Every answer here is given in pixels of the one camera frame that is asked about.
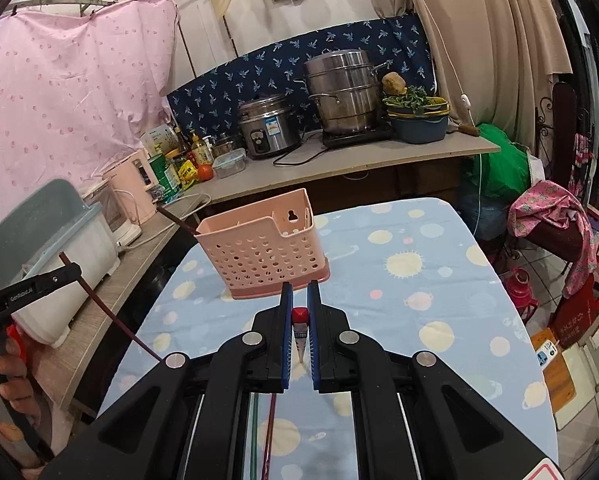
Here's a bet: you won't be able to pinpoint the black induction cooker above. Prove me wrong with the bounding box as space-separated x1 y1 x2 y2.
322 127 397 149

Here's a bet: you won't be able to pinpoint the green patterned chopstick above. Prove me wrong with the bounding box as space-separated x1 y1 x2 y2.
249 394 258 480

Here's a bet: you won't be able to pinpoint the white kitchen appliance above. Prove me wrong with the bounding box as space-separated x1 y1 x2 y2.
79 180 142 248

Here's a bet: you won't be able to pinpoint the white carton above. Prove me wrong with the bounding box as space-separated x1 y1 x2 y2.
139 122 178 157

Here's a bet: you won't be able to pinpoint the pink thermos jug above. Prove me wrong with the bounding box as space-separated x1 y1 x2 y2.
504 267 537 321

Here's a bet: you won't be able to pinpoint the green tin can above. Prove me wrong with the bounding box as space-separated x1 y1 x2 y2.
146 152 182 198

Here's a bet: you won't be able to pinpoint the green leafy vegetables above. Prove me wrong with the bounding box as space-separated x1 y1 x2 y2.
385 85 437 108

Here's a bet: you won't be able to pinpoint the pink floral cloth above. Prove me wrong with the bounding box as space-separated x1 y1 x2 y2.
508 180 597 298

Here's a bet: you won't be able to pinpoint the pink perforated utensil basket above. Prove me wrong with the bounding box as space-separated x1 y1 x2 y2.
194 188 331 302

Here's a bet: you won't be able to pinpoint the blue planet print tablecloth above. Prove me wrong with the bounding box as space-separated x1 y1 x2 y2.
96 196 560 480

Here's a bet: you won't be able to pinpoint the steel rice cooker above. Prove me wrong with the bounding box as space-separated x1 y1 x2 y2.
238 94 303 161

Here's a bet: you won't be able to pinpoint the brown wooden cabinet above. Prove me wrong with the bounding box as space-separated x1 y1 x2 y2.
214 160 475 211

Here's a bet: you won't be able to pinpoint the yellow colander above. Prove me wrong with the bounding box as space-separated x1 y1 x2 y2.
384 97 451 118

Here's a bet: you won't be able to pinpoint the pink dotted sheet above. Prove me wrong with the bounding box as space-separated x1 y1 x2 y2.
0 0 180 211

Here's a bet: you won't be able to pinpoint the white power cable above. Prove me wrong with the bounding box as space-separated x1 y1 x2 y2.
156 192 212 221

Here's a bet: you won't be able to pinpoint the dark wrought iron frame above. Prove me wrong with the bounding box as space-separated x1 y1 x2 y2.
537 82 577 181

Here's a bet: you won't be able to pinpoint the black power cable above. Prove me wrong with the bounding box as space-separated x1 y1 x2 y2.
273 132 325 167

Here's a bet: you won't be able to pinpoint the clear blue-lidded food container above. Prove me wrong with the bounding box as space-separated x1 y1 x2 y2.
212 148 246 179

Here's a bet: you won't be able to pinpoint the curved wooden side counter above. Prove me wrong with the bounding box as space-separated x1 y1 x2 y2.
59 200 210 411

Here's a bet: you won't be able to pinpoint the dark blue basin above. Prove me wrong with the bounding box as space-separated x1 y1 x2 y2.
387 112 450 145

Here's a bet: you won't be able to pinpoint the white dish box grey lid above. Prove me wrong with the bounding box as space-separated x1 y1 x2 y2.
0 178 121 348

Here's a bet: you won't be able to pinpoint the light wooden counter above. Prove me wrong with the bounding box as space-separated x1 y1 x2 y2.
194 127 503 206

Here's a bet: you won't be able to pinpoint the dark red chopstick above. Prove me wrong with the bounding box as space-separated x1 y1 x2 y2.
156 205 201 236
262 394 278 480
60 254 164 362

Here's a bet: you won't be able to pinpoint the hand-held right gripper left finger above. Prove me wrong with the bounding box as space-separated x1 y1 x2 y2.
39 281 295 480

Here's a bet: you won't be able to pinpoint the beige curtain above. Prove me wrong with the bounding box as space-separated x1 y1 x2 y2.
359 0 573 148

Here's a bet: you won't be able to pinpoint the yellow snack packet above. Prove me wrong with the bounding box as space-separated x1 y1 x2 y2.
176 162 200 191

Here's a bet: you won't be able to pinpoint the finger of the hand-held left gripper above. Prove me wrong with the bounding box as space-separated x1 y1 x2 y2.
0 263 83 325

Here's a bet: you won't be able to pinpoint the dark red chair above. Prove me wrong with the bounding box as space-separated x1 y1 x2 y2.
519 220 585 261

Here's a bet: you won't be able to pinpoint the stacked steel steamer pot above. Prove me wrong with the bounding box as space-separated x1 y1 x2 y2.
303 49 393 135

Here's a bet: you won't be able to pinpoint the yellow pump bottle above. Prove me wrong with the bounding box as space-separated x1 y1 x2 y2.
189 130 215 168

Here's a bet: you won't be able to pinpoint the small steel lidded pot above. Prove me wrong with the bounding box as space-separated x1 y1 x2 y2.
212 132 240 158

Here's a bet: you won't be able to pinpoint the person's left hand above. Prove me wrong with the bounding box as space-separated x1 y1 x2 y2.
0 341 30 394

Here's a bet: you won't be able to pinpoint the red shopping bag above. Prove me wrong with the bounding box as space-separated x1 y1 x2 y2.
549 270 599 351

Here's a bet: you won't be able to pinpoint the pink kitchen appliance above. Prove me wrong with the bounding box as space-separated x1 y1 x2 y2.
102 149 165 226

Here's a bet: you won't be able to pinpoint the small red-capped bottle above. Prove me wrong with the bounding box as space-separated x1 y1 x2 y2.
292 308 311 365

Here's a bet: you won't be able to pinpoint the green plastic bag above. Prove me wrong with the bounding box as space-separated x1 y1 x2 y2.
472 123 533 198

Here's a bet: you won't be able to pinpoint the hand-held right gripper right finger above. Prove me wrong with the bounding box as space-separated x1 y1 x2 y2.
307 281 560 480

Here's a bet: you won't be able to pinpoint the brown potato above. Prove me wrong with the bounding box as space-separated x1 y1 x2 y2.
382 72 407 96

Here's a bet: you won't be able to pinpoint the white cord with switch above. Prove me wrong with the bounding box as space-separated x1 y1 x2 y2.
429 10 480 241

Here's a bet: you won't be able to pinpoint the cardboard box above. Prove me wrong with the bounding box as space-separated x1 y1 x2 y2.
532 327 577 413

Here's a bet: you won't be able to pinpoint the navy floral cloth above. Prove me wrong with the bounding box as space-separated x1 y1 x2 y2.
166 14 435 133

